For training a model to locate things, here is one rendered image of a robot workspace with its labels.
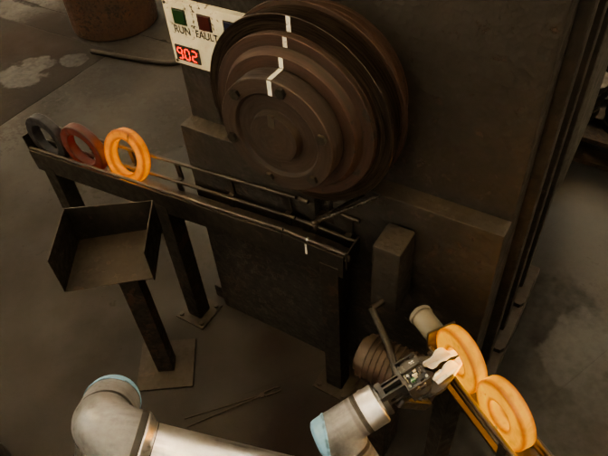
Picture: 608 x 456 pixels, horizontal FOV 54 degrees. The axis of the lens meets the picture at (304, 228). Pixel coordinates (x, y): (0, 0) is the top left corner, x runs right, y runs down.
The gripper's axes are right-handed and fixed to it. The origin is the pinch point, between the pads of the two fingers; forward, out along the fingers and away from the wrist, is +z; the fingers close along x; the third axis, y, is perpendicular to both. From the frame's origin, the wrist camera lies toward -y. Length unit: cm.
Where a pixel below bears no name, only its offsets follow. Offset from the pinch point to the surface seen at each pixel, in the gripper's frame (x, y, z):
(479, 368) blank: -6.1, 3.6, 1.5
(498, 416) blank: -14.5, -2.3, -0.7
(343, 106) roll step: 35, 50, 5
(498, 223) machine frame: 18.5, 8.5, 24.7
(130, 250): 78, 8, -61
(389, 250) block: 28.4, 8.7, 0.6
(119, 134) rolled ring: 113, 21, -48
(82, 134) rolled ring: 120, 23, -59
